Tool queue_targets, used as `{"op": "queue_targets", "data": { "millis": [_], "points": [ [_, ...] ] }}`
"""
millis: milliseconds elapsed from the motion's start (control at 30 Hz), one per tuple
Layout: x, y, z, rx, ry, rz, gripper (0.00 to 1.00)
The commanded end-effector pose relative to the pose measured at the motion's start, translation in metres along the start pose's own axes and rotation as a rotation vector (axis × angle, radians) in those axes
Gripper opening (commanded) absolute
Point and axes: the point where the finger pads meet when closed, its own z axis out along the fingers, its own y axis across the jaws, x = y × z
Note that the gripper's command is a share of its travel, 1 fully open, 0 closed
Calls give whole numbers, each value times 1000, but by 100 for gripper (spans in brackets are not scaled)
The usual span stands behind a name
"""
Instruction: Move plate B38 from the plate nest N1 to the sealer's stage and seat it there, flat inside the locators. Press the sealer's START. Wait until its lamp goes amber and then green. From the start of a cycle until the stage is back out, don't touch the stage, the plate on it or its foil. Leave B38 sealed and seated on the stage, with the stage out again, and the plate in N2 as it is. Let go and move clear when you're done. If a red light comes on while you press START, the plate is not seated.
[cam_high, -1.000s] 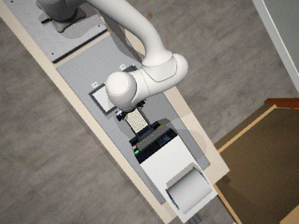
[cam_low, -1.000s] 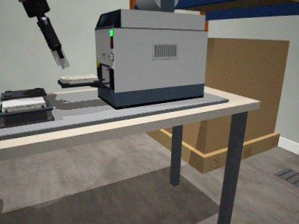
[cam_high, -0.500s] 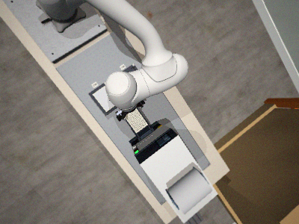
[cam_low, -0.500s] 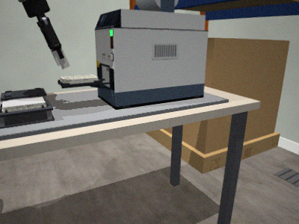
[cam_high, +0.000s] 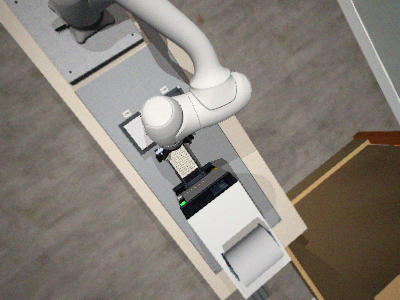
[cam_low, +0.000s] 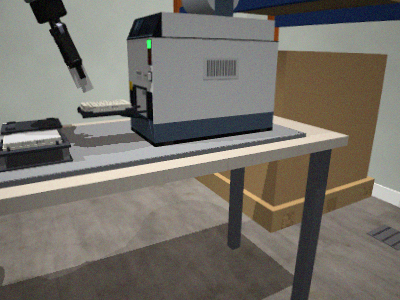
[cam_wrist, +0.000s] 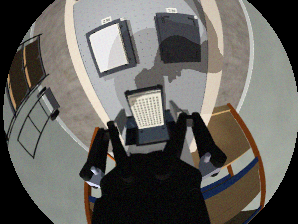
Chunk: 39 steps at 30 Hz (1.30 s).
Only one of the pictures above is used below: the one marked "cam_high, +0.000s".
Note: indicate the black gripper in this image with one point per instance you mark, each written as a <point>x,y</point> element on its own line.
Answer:
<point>163,152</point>

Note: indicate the white cylinder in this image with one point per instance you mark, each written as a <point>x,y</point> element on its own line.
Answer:
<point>253,255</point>

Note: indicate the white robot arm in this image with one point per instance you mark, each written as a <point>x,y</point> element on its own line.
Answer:
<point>215,95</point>

